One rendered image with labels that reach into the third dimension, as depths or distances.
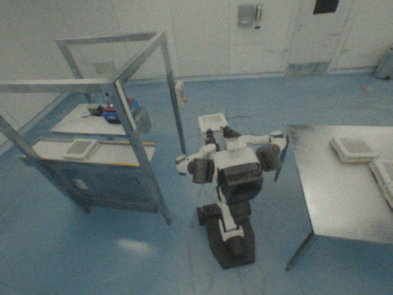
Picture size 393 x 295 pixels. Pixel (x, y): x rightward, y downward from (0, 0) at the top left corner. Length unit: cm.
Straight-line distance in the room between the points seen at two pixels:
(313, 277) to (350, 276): 32
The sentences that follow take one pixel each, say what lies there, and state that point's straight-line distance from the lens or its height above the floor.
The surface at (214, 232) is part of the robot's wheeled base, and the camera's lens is 218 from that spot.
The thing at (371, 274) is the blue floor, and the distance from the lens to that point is 262.
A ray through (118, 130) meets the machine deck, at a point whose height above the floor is 138.
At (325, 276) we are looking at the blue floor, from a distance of 243.
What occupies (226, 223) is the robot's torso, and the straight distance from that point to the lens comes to 202.
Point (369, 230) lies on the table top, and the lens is 167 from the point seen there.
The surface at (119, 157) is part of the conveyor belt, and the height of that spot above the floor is 94.
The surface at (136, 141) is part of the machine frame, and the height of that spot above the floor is 132.
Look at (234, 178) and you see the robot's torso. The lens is 112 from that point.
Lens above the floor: 218
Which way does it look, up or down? 43 degrees down
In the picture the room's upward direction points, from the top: 8 degrees counter-clockwise
